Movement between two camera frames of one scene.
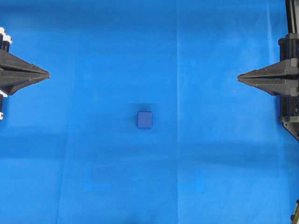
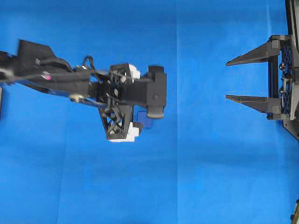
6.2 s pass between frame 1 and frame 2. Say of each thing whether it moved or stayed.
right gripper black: moved
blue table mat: stayed
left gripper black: moved
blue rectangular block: stayed
